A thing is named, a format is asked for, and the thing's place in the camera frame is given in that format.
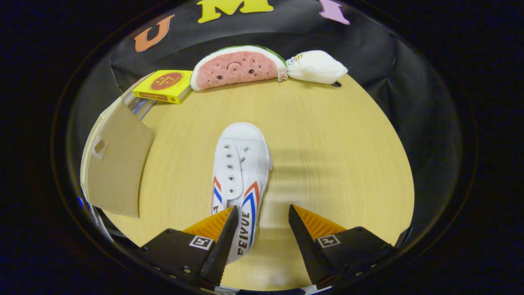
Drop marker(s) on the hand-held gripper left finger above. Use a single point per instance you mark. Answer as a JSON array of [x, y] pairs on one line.
[[223, 246]]

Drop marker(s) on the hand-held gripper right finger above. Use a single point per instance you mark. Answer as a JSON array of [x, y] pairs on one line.
[[307, 246]]

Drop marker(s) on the white canvas shoe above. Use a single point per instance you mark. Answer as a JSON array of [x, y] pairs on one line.
[[241, 164]]

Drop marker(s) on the beige fabric storage box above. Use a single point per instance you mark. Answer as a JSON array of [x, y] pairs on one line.
[[118, 172]]

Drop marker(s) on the yellow book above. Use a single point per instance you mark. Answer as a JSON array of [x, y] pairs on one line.
[[163, 84]]

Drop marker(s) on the white plush toy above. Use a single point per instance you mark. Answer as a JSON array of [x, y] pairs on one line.
[[315, 67]]

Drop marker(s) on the watermelon slice plush toy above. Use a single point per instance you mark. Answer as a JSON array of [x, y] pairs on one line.
[[237, 67]]

